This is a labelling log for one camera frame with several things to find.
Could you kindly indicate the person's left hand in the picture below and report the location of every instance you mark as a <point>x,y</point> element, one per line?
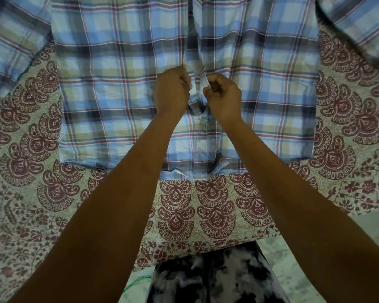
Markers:
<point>170,91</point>

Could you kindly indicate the person's left forearm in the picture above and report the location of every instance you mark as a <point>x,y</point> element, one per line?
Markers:
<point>107,211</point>

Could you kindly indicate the black white patterned trousers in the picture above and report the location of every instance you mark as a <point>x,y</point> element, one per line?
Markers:
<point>214,276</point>

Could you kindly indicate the person's right hand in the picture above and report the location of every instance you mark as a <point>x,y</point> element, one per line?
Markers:
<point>225,99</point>

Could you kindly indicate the person's right fingers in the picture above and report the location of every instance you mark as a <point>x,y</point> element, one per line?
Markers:
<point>212,86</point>

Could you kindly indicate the maroon patterned bedsheet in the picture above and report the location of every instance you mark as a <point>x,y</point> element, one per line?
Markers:
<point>208,211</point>

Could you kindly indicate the person's right forearm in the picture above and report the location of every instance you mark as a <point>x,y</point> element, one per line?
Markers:
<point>303,211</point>

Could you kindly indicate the person's left fingers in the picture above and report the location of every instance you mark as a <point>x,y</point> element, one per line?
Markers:
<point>181,77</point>

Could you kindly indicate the blue plaid shirt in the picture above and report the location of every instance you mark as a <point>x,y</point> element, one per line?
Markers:
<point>120,85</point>

